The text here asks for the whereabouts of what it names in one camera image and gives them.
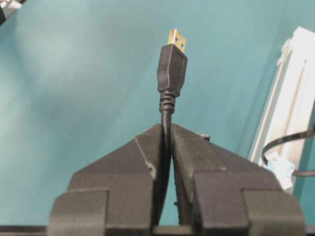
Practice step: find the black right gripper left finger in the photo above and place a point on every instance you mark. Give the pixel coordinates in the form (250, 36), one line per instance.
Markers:
(116, 195)

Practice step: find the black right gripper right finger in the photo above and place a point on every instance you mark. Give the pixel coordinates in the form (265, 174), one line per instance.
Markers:
(228, 195)

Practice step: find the black USB cable gold plug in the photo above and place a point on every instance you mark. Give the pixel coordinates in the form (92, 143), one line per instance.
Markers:
(170, 80)

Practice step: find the black zip tie loop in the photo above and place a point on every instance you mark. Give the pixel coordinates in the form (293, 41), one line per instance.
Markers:
(290, 138)

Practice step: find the blue tape piece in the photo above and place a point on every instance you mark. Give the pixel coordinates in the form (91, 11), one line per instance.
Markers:
(282, 169)

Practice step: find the white aluminium rail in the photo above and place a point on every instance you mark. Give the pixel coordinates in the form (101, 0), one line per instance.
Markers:
(290, 101)

